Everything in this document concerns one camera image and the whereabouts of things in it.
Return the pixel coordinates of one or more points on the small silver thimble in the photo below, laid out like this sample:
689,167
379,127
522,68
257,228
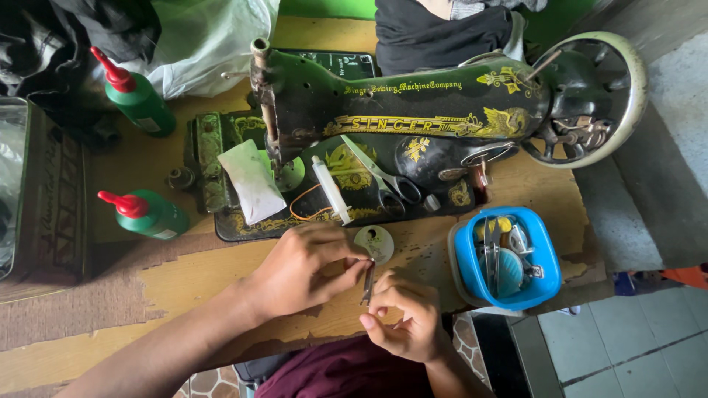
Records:
431,203

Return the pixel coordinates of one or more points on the small metal bobbin case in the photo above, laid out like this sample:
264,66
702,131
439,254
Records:
181,178

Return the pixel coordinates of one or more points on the blue plastic container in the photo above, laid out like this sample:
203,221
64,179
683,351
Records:
545,260

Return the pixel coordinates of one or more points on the metal tweezers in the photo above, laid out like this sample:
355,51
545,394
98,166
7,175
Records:
491,254

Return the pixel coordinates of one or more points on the white plastic syringe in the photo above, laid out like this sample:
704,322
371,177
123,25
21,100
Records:
331,189

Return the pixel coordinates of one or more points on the person's right hand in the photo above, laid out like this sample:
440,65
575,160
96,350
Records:
415,326

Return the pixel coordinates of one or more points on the yellow measuring tape roll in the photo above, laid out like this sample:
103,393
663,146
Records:
502,225

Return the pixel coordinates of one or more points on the black and gold sewing machine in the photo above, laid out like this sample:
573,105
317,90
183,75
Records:
420,110

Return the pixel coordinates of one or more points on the orange rubber band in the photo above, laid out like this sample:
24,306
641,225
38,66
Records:
301,205

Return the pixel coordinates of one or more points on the person's left hand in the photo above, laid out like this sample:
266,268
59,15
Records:
298,265

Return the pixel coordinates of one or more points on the blue ribbed shell-shaped item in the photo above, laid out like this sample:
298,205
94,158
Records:
510,273

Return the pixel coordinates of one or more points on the printed metal tin box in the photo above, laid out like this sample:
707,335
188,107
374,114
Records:
44,199

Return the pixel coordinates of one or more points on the person's maroon shirt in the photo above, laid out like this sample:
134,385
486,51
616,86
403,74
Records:
343,370

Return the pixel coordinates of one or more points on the silver scissors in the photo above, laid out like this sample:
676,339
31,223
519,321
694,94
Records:
381,177

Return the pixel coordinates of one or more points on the small metal presser foot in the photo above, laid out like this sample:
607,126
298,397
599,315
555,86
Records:
368,284

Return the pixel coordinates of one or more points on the green bottle with red cap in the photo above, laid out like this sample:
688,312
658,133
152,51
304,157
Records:
138,97
152,214

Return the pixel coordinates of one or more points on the black folded garment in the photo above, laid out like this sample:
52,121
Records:
437,38

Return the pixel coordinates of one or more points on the stained white cloth piece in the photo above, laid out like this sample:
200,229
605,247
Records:
251,182

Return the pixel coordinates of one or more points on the white bobbin item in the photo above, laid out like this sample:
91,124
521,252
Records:
519,240

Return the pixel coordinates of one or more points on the heap of dark clothes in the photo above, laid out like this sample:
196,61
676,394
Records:
50,50

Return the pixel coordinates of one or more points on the white plastic bag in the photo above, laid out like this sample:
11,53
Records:
204,44

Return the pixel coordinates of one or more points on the round white disc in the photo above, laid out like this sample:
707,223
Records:
376,240

